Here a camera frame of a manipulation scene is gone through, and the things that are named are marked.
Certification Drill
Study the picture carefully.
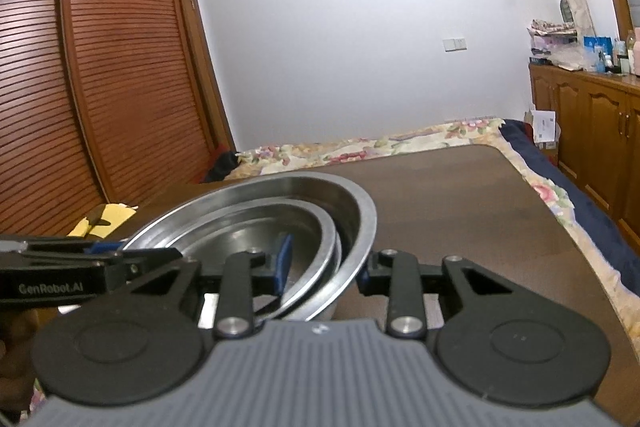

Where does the medium steel bowl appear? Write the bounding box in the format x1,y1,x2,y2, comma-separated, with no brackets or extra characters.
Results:
168,197,341,321

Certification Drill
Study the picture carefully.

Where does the large steel bowl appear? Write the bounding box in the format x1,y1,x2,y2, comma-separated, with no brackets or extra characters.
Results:
124,171,378,321

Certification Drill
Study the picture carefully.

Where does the person's left hand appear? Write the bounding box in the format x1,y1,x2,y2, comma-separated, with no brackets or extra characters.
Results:
1,309,58,423

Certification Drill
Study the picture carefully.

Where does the black clothing pile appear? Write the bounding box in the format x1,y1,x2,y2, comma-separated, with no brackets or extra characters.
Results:
202,148,240,183

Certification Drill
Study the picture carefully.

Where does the floral bed quilt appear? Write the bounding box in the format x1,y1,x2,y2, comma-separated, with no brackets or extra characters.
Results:
227,118,639,338

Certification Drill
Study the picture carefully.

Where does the dark blue bed sheet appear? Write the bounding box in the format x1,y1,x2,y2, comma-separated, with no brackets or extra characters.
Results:
500,119,640,295

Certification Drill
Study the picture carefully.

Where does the brown louvered wardrobe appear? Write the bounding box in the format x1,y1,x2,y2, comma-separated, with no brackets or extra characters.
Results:
1,0,233,235

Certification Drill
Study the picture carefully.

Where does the white paper in bin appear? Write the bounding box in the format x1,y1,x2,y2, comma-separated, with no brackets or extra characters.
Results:
524,109,558,145

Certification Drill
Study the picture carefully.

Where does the wooden sideboard cabinet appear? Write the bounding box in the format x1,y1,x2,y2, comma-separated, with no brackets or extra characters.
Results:
529,64,640,251

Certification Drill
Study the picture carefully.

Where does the stack of folded fabrics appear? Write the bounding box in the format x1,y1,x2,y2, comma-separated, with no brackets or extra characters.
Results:
527,20,585,72

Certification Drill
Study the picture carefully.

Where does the blue picture card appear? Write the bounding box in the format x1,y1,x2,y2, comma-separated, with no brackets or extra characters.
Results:
582,36,613,72

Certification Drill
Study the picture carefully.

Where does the pink bottle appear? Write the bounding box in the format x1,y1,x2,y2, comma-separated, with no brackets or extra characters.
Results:
630,27,640,77

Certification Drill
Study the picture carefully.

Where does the white wall switch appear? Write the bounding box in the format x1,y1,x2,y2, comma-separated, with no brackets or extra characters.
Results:
442,38,468,53

